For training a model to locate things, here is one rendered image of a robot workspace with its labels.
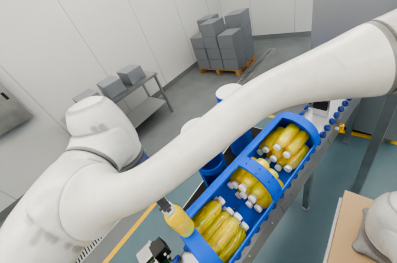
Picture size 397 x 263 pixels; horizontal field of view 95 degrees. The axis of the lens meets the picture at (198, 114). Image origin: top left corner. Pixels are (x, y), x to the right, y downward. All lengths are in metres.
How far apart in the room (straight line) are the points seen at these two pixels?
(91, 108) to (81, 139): 0.06
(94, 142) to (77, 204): 0.12
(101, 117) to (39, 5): 3.52
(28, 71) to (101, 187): 3.51
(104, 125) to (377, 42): 0.41
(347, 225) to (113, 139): 0.91
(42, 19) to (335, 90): 3.75
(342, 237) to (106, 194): 0.88
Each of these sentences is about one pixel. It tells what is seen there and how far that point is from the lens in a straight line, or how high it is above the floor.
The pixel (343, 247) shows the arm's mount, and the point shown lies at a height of 1.10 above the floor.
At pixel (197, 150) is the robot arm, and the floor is 1.83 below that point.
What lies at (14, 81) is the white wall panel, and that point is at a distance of 3.74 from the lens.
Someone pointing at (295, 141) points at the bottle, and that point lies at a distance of 1.18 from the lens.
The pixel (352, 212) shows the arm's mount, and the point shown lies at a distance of 1.04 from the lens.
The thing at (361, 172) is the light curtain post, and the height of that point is 0.31.
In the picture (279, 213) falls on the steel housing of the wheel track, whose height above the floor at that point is 0.87.
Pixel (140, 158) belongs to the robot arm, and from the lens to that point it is 0.46.
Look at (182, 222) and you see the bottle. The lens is 0.74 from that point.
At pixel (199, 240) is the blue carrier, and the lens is 0.85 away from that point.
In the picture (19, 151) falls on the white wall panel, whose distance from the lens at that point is 3.97.
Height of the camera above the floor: 2.00
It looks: 35 degrees down
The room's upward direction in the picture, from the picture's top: 21 degrees counter-clockwise
